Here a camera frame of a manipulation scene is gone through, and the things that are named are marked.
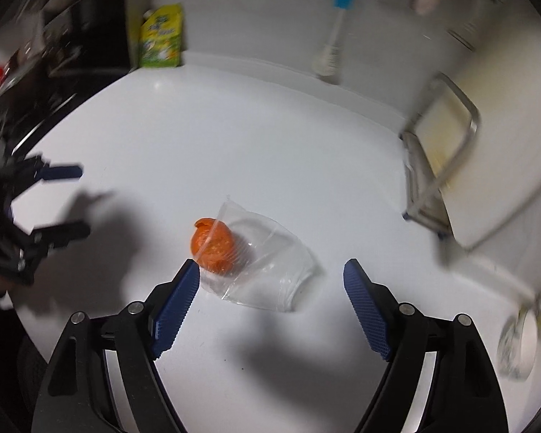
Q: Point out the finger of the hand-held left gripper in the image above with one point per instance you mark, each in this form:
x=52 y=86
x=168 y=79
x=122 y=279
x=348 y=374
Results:
x=61 y=172
x=63 y=232

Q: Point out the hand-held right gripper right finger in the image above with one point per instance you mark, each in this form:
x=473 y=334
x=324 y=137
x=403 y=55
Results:
x=367 y=311

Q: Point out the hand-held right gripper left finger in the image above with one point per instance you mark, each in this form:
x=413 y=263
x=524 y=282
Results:
x=176 y=311

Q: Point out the orange round fruit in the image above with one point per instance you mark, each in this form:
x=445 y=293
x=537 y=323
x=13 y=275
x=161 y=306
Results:
x=212 y=246

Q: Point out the clear plastic bag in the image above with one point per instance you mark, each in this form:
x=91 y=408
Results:
x=270 y=270

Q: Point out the black gas stove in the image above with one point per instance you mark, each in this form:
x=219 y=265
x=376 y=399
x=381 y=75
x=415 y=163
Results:
x=72 y=31

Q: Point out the patterned ceramic bowl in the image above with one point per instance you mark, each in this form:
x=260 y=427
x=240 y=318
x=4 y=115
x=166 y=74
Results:
x=523 y=338

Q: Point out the yellow green seasoning pouch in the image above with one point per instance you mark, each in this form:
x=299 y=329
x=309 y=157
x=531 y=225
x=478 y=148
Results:
x=162 y=40

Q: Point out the white cutting board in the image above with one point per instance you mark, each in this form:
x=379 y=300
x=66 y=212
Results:
x=500 y=144

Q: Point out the metal cutting board rack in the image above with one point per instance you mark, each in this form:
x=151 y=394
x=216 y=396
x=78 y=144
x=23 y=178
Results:
x=471 y=117

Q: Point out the blue white cleaning brush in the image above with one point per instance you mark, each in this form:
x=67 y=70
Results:
x=336 y=27

